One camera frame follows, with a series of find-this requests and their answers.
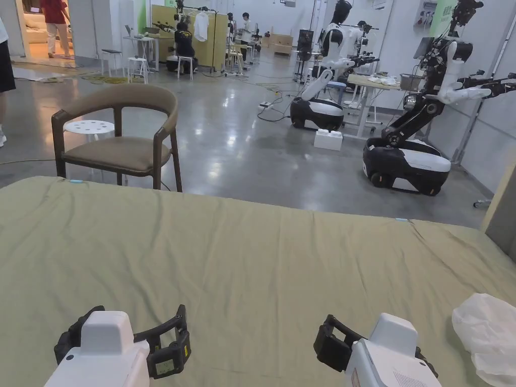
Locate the open wooden carton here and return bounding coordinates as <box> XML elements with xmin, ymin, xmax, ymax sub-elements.
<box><xmin>267</xmin><ymin>26</ymin><xmax>294</xmax><ymax>55</ymax></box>

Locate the black-armed wheeled robot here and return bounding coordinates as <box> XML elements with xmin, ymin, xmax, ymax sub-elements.
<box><xmin>362</xmin><ymin>0</ymin><xmax>516</xmax><ymax>198</ymax></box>

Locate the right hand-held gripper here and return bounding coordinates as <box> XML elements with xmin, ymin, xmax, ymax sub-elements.
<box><xmin>313</xmin><ymin>313</ymin><xmax>439</xmax><ymax>387</ymax></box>

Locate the white shirt on rack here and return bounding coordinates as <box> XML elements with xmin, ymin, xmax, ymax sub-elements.
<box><xmin>193</xmin><ymin>11</ymin><xmax>211</xmax><ymax>42</ymax></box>

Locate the grey padded headboard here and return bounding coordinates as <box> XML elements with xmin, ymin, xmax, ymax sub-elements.
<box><xmin>483</xmin><ymin>163</ymin><xmax>516</xmax><ymax>259</ymax></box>

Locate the brown wooden armchair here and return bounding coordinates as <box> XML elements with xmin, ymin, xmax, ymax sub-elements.
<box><xmin>51</xmin><ymin>84</ymin><xmax>183</xmax><ymax>193</ymax></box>

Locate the white and black wheeled robot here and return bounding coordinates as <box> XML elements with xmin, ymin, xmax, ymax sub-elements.
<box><xmin>290</xmin><ymin>0</ymin><xmax>380</xmax><ymax>132</ymax></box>

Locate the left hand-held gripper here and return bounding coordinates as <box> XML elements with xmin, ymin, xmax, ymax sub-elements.
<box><xmin>43</xmin><ymin>304</ymin><xmax>191</xmax><ymax>387</ymax></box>

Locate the light wooden work table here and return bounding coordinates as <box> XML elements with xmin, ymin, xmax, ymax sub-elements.
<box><xmin>346</xmin><ymin>73</ymin><xmax>425</xmax><ymax>136</ymax></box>

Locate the grey desk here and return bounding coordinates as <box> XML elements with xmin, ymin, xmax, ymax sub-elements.
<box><xmin>122</xmin><ymin>34</ymin><xmax>163</xmax><ymax>74</ymax></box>

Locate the bed with pale green sheet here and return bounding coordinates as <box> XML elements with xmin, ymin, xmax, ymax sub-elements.
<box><xmin>0</xmin><ymin>175</ymin><xmax>516</xmax><ymax>387</ymax></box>

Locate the white round stool with holes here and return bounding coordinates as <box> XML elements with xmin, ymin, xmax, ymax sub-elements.
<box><xmin>63</xmin><ymin>119</ymin><xmax>116</xmax><ymax>143</ymax></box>

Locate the black screen on stand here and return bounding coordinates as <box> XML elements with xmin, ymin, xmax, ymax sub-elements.
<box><xmin>296</xmin><ymin>28</ymin><xmax>315</xmax><ymax>84</ymax></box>

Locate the dark-topped white stool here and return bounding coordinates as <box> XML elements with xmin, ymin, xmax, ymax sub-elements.
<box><xmin>100</xmin><ymin>48</ymin><xmax>124</xmax><ymax>78</ymax></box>

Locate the white plastic bag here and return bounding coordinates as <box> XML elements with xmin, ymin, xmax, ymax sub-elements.
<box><xmin>451</xmin><ymin>293</ymin><xmax>516</xmax><ymax>387</ymax></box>

